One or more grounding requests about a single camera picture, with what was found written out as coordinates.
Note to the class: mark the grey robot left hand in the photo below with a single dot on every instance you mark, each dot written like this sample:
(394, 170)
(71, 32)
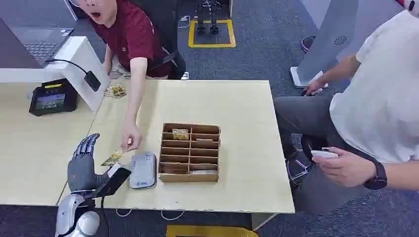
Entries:
(80, 173)

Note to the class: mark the red-shirted person's hand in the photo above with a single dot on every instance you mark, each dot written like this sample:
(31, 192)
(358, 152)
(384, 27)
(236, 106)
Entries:
(131, 135)

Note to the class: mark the white-shirted person's bare hand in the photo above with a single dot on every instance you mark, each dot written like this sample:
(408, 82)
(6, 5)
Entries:
(314, 87)

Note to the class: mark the white-shirted person's hand with watch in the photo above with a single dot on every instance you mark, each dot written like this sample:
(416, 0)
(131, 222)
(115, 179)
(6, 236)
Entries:
(347, 170)

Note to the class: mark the white remote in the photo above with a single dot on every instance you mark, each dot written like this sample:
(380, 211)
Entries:
(324, 154)

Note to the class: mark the yellow printed card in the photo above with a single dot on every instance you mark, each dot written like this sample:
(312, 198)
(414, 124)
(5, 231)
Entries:
(112, 159)

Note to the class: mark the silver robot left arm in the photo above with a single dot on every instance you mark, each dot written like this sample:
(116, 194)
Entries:
(70, 212)

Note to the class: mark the black wristwatch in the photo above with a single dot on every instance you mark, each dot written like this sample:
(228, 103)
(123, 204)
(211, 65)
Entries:
(378, 176)

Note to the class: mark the dark shoe with pale sole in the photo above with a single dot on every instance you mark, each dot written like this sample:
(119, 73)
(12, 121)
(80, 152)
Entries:
(307, 43)

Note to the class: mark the stack of yellow cards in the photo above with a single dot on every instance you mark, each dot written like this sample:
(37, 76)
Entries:
(115, 90)

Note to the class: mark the yellow card standing in slot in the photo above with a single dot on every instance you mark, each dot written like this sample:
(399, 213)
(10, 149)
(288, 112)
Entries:
(180, 134)

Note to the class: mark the black patterned shoe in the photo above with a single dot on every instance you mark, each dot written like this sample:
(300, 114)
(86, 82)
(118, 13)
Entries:
(298, 168)

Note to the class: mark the person in white shirt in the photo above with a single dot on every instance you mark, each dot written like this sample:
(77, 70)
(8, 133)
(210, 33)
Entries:
(370, 98)

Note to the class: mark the wooden card box with slots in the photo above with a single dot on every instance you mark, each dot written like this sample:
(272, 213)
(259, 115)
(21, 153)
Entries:
(190, 153)

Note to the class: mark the black power adapter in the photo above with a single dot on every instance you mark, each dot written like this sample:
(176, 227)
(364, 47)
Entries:
(92, 80)

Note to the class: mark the pale card lying in slot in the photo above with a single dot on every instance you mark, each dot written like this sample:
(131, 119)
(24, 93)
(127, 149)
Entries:
(203, 172)

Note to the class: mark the black device with screen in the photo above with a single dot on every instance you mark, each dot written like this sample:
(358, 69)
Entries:
(52, 98)

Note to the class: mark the white desk riser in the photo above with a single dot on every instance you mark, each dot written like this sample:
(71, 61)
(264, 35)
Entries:
(78, 62)

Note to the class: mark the person in red shirt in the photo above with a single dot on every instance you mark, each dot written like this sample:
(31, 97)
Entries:
(131, 36)

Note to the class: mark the black office chair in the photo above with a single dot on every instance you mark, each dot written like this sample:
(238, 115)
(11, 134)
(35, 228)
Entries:
(163, 32)

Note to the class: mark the yellow floor tape square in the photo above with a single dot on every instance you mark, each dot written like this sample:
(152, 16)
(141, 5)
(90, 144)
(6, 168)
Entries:
(190, 34)

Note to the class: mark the yellow sheet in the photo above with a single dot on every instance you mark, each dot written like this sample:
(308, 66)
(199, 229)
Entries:
(209, 231)

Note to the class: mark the black robot legs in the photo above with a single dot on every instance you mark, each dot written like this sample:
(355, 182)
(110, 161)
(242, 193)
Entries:
(207, 16)

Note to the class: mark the grey laptop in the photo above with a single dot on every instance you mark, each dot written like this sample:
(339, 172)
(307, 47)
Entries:
(36, 45)

